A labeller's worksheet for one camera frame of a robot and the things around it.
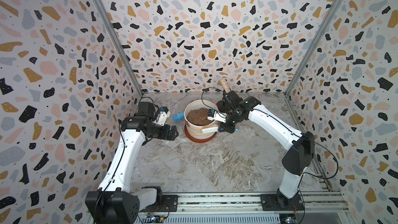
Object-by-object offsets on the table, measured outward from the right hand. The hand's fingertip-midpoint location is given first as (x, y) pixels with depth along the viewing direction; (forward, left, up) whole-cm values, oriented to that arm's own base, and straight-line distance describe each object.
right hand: (221, 127), depth 82 cm
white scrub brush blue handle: (-2, +7, 0) cm, 7 cm away
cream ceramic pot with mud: (+12, +15, -6) cm, 20 cm away
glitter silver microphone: (+29, -3, +4) cm, 29 cm away
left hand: (-5, +25, +3) cm, 26 cm away
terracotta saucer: (0, +13, -16) cm, 20 cm away
